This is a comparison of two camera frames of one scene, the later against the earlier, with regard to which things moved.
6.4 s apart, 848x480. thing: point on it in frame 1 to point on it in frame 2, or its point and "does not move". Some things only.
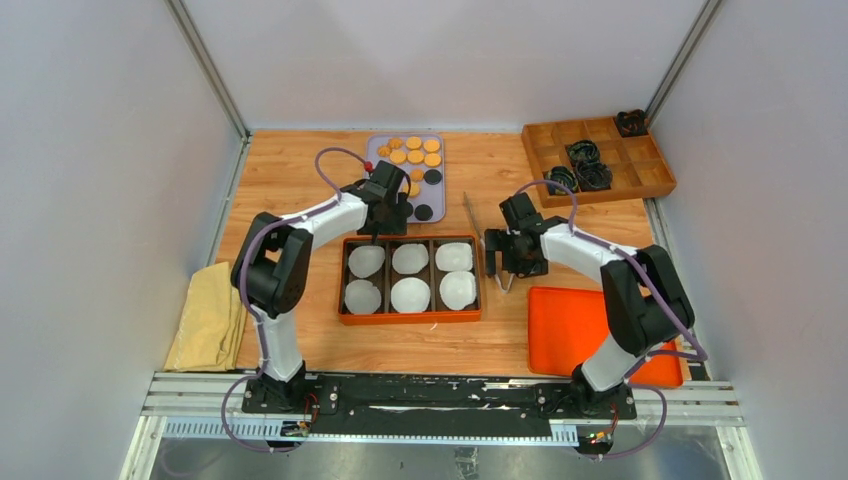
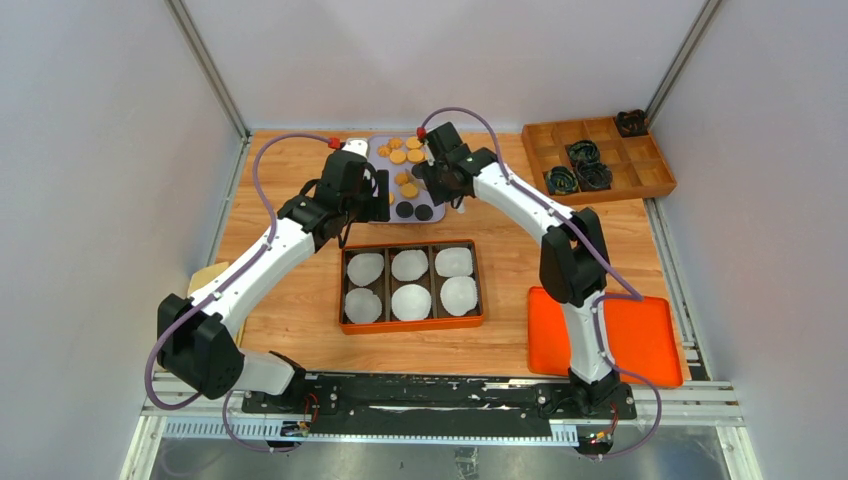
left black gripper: [396, 224] to [376, 207]
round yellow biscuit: [414, 189] does not move
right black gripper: [494, 242] to [439, 194]
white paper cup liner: [457, 289] does not move
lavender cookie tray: [421, 156] does not move
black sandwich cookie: [423, 212] does not move
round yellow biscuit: [415, 157] does not move
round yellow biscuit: [398, 156] does not move
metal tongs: [473, 216] to [430, 161]
